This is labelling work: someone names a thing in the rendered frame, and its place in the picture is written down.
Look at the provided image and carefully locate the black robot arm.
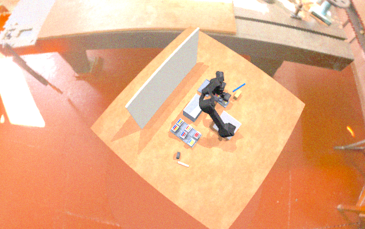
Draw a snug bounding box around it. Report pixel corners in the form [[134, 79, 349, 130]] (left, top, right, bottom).
[[199, 71, 236, 138]]

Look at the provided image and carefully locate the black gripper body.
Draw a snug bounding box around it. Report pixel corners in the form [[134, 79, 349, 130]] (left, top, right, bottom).
[[212, 88, 231, 102]]

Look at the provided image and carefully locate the grey wall panel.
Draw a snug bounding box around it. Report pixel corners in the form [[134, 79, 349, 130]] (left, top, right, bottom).
[[125, 28, 199, 129]]

